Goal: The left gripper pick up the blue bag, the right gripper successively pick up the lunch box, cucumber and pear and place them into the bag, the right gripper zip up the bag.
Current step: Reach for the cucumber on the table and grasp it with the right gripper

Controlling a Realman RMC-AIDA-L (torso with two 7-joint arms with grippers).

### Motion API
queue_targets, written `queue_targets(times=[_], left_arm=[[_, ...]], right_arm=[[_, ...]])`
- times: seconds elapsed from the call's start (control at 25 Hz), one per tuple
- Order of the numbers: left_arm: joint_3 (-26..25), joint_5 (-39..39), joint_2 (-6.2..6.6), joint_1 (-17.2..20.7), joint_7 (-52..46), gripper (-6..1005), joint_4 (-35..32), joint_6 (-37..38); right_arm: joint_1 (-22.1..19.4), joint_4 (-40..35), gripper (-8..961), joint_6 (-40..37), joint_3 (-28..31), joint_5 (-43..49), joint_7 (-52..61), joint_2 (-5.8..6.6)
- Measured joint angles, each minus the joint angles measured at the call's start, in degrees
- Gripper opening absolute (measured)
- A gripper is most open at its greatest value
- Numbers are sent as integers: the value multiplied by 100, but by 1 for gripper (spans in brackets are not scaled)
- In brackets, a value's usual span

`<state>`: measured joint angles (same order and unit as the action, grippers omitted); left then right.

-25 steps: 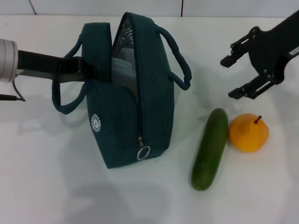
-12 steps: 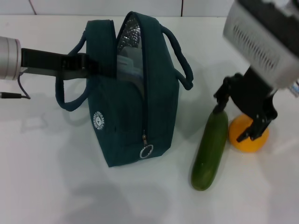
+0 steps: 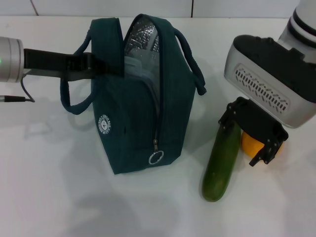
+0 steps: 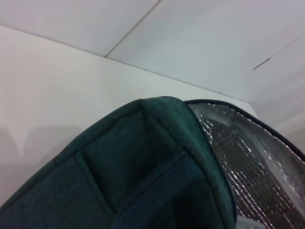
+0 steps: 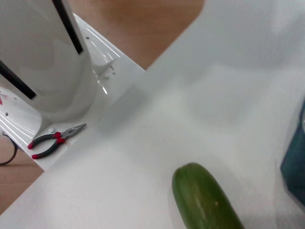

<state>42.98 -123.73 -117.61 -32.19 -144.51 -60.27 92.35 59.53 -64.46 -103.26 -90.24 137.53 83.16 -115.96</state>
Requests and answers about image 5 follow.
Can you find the white robot base platform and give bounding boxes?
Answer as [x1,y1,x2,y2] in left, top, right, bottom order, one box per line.
[0,11,146,172]

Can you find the dark teal insulated lunch bag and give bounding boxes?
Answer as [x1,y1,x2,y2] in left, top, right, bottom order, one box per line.
[280,99,305,208]

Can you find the red and black pliers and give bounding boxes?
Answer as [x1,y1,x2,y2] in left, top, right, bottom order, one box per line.
[27,123,87,160]

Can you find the white robot torso column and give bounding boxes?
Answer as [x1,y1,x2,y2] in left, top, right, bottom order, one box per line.
[0,0,93,123]

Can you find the black floor cable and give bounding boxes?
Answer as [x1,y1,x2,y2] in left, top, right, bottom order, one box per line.
[0,132,19,167]

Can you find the green cucumber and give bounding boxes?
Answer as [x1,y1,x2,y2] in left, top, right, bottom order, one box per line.
[172,162,246,229]

